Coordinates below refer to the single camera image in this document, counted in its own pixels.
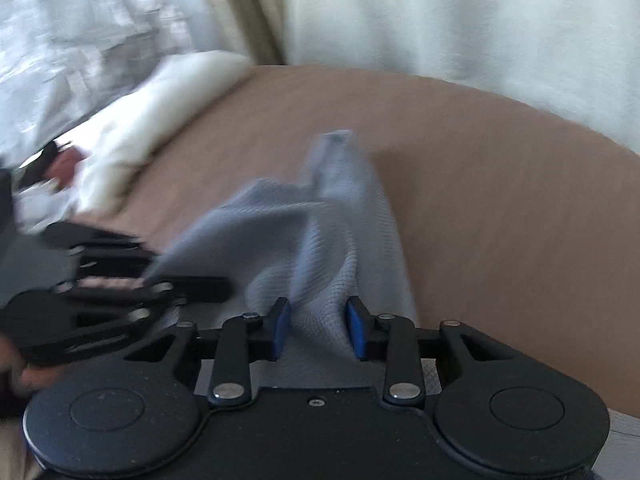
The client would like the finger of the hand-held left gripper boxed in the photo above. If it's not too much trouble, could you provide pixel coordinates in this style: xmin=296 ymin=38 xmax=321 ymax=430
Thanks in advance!
xmin=52 ymin=275 xmax=235 ymax=357
xmin=70 ymin=232 xmax=159 ymax=285

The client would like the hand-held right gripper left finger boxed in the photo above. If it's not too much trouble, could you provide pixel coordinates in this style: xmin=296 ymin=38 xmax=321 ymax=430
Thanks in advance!
xmin=122 ymin=296 xmax=292 ymax=407

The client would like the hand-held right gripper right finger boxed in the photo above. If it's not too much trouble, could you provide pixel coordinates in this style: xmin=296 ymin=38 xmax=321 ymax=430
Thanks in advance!
xmin=345 ymin=295 xmax=520 ymax=407

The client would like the light blue knit garment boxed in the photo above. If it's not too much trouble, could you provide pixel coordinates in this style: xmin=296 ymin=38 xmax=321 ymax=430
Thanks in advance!
xmin=144 ymin=129 xmax=427 ymax=392

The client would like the person's left hand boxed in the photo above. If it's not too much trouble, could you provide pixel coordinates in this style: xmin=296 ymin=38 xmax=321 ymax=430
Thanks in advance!
xmin=0 ymin=335 xmax=68 ymax=403

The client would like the crumpled white cloth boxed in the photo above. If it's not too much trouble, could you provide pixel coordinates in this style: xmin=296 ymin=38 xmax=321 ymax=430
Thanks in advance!
xmin=11 ymin=179 xmax=98 ymax=235

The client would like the dark red bundle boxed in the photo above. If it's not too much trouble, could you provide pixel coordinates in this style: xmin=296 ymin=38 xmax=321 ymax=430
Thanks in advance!
xmin=19 ymin=139 xmax=90 ymax=195

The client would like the cream pillow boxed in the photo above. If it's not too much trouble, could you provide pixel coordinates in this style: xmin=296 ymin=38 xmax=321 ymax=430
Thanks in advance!
xmin=74 ymin=50 xmax=254 ymax=217

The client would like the brown bed sheet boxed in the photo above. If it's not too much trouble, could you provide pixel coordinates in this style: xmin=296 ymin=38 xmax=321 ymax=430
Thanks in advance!
xmin=0 ymin=62 xmax=640 ymax=480

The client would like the crinkled silver sheet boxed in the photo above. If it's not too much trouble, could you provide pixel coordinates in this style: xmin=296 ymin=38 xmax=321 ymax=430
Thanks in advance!
xmin=0 ymin=0 xmax=213 ymax=173

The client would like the beige curtain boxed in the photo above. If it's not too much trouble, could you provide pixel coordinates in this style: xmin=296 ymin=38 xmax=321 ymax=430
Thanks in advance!
xmin=196 ymin=0 xmax=297 ymax=67

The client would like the grey cloth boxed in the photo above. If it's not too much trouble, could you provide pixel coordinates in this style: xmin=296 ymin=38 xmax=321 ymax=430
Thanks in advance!
xmin=592 ymin=407 xmax=640 ymax=480

